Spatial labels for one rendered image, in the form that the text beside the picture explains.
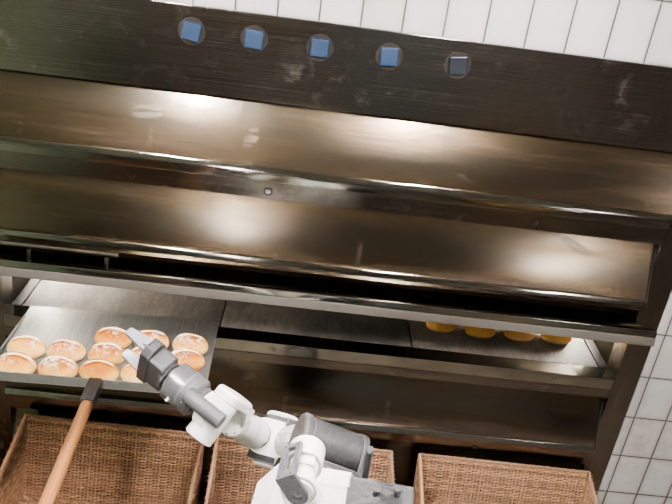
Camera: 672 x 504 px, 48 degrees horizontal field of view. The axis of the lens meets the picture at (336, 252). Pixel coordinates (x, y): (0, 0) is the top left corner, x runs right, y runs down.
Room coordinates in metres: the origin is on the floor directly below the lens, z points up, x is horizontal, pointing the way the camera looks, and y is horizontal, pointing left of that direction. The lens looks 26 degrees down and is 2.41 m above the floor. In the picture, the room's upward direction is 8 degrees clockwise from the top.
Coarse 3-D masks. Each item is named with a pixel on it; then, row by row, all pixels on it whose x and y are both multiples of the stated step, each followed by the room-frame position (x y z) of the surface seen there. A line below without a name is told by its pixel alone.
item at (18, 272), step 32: (0, 256) 1.76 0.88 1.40; (64, 256) 1.83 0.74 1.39; (96, 256) 1.86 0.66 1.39; (128, 288) 1.70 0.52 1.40; (160, 288) 1.70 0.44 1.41; (192, 288) 1.71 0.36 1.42; (288, 288) 1.80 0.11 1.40; (320, 288) 1.84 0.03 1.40; (352, 288) 1.87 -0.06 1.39; (384, 288) 1.91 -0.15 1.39; (416, 320) 1.74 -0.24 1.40; (448, 320) 1.75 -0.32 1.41; (480, 320) 1.76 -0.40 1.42; (576, 320) 1.85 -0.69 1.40; (608, 320) 1.89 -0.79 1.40
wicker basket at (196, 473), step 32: (32, 416) 1.79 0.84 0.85; (32, 448) 1.77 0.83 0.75; (96, 448) 1.78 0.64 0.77; (128, 448) 1.79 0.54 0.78; (160, 448) 1.79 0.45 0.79; (192, 448) 1.80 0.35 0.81; (0, 480) 1.59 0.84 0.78; (32, 480) 1.74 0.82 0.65; (64, 480) 1.75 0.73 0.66; (96, 480) 1.75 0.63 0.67; (128, 480) 1.76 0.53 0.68; (192, 480) 1.66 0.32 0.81
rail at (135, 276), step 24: (0, 264) 1.68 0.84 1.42; (24, 264) 1.69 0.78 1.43; (48, 264) 1.69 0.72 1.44; (216, 288) 1.72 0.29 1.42; (240, 288) 1.72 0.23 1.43; (264, 288) 1.73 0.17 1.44; (432, 312) 1.75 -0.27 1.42; (456, 312) 1.76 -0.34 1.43; (480, 312) 1.76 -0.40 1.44; (648, 336) 1.79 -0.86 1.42
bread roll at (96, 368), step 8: (88, 360) 1.59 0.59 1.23; (96, 360) 1.59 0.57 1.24; (104, 360) 1.60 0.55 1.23; (80, 368) 1.58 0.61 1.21; (88, 368) 1.57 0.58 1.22; (96, 368) 1.57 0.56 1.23; (104, 368) 1.58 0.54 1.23; (112, 368) 1.59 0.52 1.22; (88, 376) 1.56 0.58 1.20; (96, 376) 1.56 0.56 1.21; (104, 376) 1.57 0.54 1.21; (112, 376) 1.57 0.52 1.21
